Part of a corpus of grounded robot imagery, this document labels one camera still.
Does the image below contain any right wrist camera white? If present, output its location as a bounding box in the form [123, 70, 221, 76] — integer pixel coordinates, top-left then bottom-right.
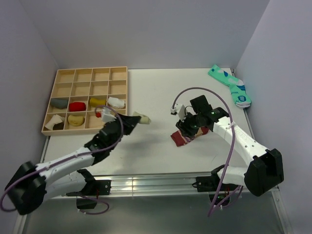
[171, 103, 186, 122]

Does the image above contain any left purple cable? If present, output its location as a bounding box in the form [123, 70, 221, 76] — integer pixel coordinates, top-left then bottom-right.
[0, 105, 124, 215]

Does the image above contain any aluminium frame rail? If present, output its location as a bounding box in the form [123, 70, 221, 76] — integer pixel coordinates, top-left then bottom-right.
[14, 136, 295, 234]

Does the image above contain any teal patterned sock pair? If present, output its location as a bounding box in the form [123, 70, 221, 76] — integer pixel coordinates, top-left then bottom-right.
[208, 65, 252, 109]

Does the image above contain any mustard yellow rolled sock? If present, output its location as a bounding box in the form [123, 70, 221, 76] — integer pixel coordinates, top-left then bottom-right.
[89, 97, 106, 108]

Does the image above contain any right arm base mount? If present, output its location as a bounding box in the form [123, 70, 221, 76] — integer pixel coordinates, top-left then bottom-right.
[192, 165, 238, 205]

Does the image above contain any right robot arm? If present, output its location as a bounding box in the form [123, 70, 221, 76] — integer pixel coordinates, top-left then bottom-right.
[171, 95, 284, 196]

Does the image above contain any red rolled sock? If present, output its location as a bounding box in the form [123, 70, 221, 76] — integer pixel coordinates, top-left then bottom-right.
[68, 101, 86, 112]

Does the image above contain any grey rolled sock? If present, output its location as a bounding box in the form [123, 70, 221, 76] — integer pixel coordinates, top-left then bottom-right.
[50, 98, 68, 109]

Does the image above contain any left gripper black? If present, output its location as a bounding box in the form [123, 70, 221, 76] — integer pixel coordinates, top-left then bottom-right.
[109, 113, 141, 151]

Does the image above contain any tan maroon striped sock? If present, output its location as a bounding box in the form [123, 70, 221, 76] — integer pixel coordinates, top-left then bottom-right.
[170, 127, 209, 147]

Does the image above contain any wooden compartment tray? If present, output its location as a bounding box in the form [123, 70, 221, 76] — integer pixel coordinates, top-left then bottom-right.
[41, 66, 128, 136]

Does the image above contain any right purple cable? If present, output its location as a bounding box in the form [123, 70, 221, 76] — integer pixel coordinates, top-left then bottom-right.
[172, 87, 243, 217]

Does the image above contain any pale green ankle sock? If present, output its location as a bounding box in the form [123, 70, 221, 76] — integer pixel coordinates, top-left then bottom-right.
[133, 112, 151, 125]

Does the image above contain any white and brown rolled sock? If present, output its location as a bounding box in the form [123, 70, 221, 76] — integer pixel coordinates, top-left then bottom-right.
[44, 115, 65, 131]

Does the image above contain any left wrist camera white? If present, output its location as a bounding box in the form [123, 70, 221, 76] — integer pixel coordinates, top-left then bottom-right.
[95, 107, 116, 123]

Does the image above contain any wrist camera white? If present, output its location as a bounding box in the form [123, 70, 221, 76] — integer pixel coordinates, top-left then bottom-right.
[95, 107, 116, 123]
[171, 103, 186, 122]

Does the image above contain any purple cable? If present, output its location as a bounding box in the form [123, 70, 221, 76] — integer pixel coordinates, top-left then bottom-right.
[172, 87, 243, 217]
[0, 105, 124, 215]

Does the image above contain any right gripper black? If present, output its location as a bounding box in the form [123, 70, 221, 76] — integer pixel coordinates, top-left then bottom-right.
[176, 110, 202, 139]

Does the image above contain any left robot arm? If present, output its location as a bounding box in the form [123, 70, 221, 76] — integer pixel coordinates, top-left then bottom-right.
[4, 115, 141, 215]

